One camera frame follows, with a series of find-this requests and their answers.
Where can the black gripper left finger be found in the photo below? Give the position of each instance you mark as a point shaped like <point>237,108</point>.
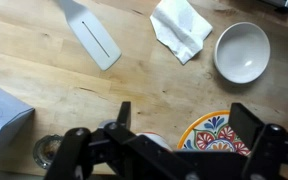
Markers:
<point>124,115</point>

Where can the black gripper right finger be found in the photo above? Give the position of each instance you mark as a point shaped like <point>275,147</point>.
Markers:
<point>245,125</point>

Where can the colourful patterned ceramic plate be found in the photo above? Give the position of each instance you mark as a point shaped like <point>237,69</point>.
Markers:
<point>210,133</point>

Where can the white ceramic bowl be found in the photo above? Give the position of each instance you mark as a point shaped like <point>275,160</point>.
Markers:
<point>242,53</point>

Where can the white crock with red fish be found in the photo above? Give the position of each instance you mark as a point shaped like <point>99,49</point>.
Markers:
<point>154,137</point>

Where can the small metal cup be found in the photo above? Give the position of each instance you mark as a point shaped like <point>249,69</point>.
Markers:
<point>45,150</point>

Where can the pale blue tissue box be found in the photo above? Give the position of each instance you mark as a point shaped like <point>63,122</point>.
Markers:
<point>4,116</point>

